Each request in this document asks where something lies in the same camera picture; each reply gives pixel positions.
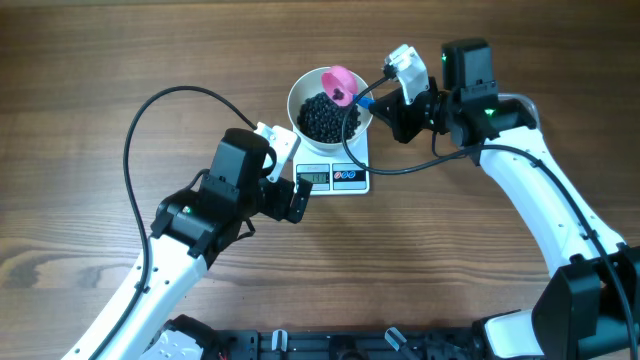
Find pink scoop with blue handle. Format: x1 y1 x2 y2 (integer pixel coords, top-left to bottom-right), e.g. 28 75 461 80
320 65 367 108

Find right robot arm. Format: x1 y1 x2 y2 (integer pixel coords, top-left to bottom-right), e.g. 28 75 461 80
371 38 639 359

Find white digital kitchen scale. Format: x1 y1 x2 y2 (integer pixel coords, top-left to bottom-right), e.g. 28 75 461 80
293 132 370 196

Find black beans in bowl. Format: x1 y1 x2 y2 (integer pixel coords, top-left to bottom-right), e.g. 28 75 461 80
296 93 361 144

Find black camera cable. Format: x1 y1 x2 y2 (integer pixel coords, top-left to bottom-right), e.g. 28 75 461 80
87 85 259 360
340 74 640 360

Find clear plastic container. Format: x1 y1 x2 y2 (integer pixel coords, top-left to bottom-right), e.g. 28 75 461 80
498 93 541 128

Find right black camera cable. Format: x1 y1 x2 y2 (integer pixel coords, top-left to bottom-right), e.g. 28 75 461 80
340 74 640 360

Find black beans in scoop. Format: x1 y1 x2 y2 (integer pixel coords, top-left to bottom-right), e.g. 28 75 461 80
332 88 344 100

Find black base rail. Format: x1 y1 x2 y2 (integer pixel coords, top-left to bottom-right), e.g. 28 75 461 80
149 314 501 360

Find left black camera cable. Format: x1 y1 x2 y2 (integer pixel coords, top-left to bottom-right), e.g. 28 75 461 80
87 85 259 360

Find white bowl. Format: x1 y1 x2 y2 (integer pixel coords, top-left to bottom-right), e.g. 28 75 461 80
286 66 375 154

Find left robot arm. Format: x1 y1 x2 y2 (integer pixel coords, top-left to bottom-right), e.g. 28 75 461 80
66 124 311 359

